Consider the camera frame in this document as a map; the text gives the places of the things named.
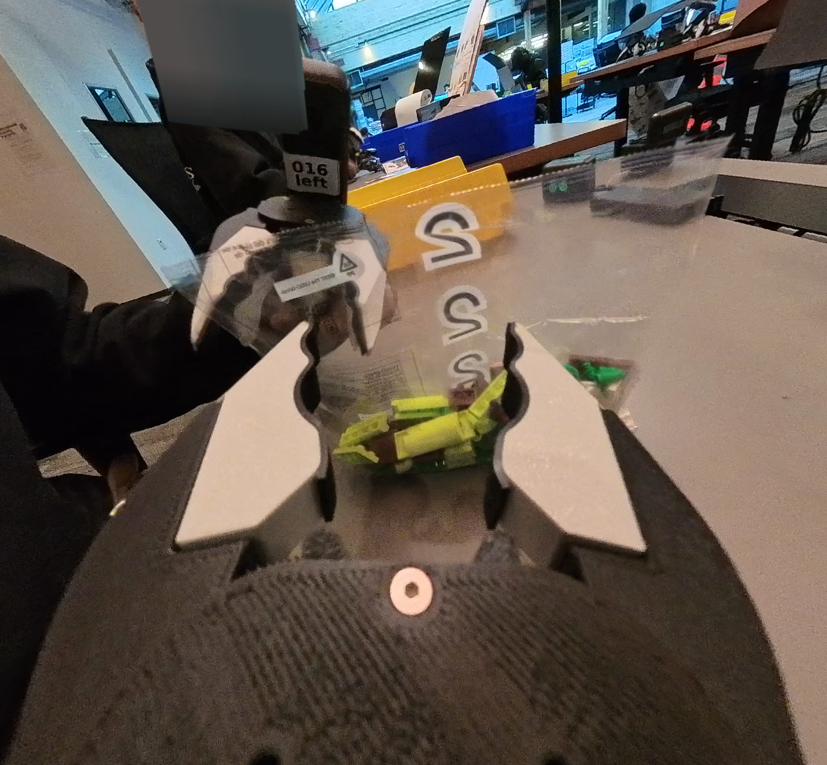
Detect black ribbed power brick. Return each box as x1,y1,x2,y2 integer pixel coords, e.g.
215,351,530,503
589,187,708,226

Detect stacked yellow storage bins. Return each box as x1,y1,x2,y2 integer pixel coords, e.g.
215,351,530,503
348,157,514,272

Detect black tilted board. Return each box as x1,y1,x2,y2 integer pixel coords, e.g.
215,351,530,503
413,28,451,97

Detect black adapter box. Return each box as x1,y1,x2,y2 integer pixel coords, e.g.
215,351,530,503
646,103,693,146

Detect white paper roll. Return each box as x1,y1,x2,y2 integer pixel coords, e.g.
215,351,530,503
394,90,448,130

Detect clear printed plastic bag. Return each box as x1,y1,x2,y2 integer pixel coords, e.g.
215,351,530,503
165,132,734,478

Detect black charger with green display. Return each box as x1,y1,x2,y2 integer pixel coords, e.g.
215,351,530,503
541,161,597,205

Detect long wooden desk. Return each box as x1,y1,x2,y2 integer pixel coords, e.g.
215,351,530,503
575,29,827,162

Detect grey desk with wood edge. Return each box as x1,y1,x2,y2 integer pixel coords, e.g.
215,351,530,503
465,119,628,175

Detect black printed cloth panel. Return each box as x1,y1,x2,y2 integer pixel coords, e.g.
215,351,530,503
83,118,195,251

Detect blue storage bin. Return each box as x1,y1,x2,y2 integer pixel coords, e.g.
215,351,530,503
404,89,538,169
362,129,409,164

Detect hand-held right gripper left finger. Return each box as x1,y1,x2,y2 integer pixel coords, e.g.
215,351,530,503
173,321,339,564

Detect black monitor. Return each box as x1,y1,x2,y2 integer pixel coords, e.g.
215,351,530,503
755,0,827,71

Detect grey desk cable hatch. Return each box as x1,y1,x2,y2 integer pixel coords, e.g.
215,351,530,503
707,158,827,238

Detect white printed banner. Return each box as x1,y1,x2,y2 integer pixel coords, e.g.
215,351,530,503
449,0,511,97

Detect person's left forearm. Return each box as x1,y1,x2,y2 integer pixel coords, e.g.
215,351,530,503
0,232,266,459

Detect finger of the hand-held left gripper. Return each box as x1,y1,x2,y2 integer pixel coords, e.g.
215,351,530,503
322,237,395,354
190,223,285,353

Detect person's right hand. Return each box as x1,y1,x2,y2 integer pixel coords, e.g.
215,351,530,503
103,452,148,517

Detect pile of toy bricks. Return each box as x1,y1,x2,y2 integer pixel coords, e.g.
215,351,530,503
333,358,640,478

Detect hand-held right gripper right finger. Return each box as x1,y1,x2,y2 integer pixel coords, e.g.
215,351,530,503
483,321,649,571

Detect black pillar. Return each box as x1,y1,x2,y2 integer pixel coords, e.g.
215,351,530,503
544,0,563,123

